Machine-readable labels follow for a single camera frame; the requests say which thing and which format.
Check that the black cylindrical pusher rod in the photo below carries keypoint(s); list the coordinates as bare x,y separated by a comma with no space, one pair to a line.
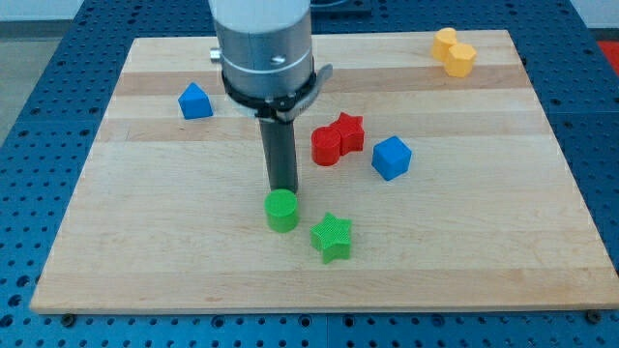
278,141

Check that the green cylinder block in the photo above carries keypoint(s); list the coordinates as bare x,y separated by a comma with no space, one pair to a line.
281,208

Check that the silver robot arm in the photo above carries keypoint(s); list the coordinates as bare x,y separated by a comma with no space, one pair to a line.
267,65

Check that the red star block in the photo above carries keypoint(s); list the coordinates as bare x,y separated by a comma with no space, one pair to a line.
351,131

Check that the green star block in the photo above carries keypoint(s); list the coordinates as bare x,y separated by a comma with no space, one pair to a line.
332,238

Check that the red cylinder block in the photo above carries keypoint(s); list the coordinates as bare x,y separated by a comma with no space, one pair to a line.
325,146

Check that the blue pentagon block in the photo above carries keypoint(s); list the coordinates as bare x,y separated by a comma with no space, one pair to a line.
195,103

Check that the blue cube block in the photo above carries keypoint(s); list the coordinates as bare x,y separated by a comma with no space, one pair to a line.
391,158

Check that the wooden board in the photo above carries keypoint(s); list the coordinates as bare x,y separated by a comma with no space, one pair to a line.
167,215

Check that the yellow cylinder block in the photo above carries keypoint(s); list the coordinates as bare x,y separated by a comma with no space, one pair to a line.
443,40

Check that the yellow hexagon block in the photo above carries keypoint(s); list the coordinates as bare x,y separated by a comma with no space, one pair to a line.
460,59

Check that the blue perforated metal base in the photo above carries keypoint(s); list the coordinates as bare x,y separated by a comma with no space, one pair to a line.
44,152

